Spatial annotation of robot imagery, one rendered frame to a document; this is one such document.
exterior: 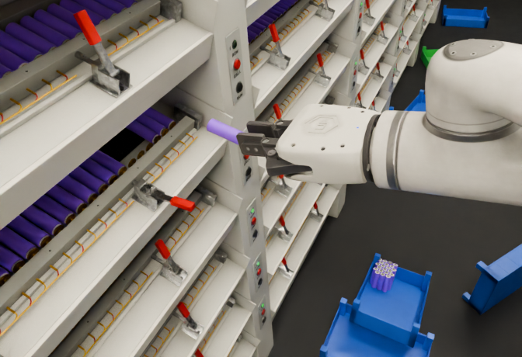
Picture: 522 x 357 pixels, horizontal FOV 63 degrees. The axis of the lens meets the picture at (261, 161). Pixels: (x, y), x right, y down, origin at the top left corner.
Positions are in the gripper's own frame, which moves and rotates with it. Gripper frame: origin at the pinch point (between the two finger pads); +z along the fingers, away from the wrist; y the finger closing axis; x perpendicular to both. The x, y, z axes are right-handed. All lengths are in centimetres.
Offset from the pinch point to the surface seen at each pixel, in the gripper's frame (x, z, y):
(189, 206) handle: 6.4, 8.5, 7.8
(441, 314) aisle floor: 109, -11, -54
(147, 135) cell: 1.9, 21.9, -1.0
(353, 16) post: 14, 16, -80
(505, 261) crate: 93, -28, -68
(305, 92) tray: 25, 23, -55
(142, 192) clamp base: 4.7, 15.9, 8.5
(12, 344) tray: 6.9, 16.4, 31.4
